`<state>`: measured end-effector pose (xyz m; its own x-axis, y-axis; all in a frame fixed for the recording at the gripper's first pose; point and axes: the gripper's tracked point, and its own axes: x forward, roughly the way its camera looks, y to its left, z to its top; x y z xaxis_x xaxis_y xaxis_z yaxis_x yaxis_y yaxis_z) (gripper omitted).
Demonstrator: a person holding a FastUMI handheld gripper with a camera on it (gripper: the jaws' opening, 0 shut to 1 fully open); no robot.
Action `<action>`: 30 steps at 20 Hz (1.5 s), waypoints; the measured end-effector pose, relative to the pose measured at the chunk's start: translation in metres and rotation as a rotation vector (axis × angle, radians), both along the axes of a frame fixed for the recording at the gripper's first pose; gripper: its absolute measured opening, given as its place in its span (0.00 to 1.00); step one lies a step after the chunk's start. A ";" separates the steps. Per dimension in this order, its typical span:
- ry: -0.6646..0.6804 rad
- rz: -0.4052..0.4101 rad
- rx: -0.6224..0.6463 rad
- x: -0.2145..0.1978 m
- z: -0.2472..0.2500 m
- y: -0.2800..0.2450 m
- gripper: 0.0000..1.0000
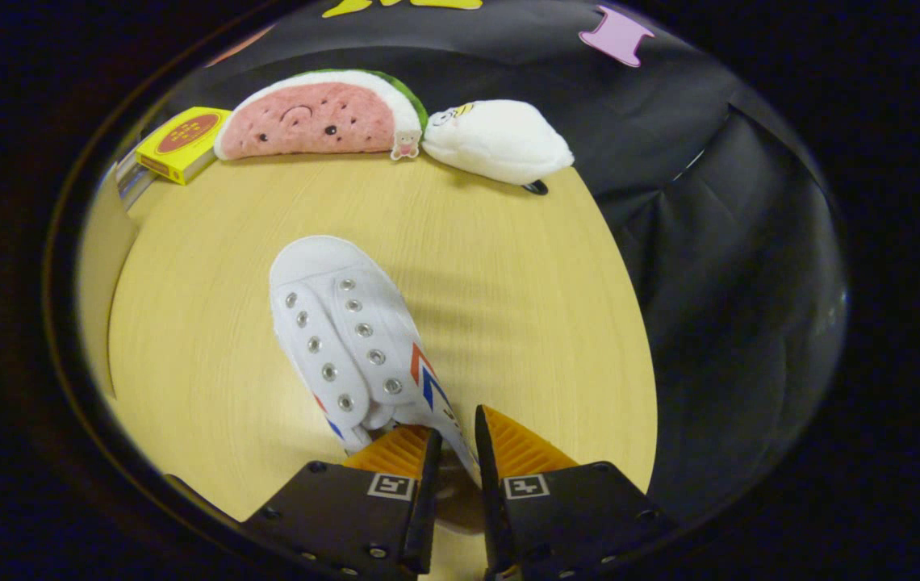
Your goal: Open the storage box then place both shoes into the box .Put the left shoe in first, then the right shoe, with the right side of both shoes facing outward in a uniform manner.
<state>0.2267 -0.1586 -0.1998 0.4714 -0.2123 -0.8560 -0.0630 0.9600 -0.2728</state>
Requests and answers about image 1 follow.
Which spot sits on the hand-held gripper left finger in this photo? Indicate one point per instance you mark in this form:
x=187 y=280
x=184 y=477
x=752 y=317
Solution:
x=347 y=516

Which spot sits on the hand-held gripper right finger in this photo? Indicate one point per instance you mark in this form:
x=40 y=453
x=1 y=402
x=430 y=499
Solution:
x=573 y=516

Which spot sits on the white canvas shoe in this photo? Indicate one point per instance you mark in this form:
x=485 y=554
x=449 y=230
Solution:
x=347 y=323

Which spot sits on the black backdrop cloth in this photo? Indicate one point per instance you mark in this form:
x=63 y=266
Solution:
x=710 y=242

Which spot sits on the white plush toy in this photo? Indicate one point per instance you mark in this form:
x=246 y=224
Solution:
x=500 y=141

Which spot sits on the watermelon slice plush toy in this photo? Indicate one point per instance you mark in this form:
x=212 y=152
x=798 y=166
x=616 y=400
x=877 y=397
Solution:
x=315 y=121

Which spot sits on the blue book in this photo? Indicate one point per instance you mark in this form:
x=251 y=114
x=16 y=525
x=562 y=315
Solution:
x=133 y=181

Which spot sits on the yellow book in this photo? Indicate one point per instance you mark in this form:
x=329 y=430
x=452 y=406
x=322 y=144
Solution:
x=186 y=141

